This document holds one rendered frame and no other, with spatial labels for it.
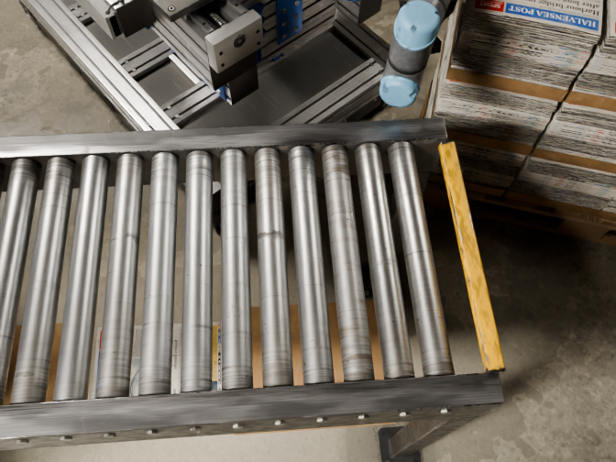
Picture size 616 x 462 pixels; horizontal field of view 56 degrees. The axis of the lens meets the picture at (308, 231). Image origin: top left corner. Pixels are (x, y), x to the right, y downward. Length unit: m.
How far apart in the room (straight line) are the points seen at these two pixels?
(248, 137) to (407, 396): 0.55
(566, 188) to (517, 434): 0.73
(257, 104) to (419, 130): 0.88
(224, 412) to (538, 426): 1.14
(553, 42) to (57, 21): 1.61
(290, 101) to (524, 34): 0.82
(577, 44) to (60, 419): 1.24
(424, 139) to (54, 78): 1.64
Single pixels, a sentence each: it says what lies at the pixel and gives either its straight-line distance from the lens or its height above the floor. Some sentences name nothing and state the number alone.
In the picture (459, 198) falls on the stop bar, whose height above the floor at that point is 0.82.
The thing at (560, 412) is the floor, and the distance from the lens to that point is 1.90.
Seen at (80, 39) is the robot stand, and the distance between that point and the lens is 2.21.
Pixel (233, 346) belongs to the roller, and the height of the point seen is 0.80.
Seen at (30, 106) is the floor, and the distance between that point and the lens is 2.39.
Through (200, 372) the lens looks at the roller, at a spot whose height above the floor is 0.80.
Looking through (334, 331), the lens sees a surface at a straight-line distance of 1.79.
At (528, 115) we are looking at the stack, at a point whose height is 0.54.
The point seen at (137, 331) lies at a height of 0.01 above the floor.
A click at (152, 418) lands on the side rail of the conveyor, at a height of 0.80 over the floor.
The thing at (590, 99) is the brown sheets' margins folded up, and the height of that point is 0.63.
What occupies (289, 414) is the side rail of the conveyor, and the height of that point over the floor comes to 0.80.
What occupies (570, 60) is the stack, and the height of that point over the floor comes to 0.74.
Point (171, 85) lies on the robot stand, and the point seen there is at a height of 0.21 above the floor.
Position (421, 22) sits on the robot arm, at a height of 0.99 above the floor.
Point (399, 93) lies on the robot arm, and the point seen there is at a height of 0.85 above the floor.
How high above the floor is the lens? 1.71
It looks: 63 degrees down
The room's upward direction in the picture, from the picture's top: 3 degrees clockwise
